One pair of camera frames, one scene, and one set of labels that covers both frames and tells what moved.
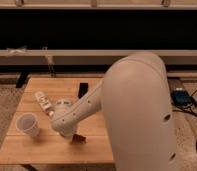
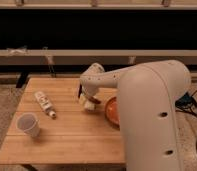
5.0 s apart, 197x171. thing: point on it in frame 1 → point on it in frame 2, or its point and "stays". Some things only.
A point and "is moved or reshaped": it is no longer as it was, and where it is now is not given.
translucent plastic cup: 28,122 stays
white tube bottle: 44,103 stays
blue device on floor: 181,98 stays
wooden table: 48,146 stays
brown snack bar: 79,139 is moved or reshaped
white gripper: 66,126 → 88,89
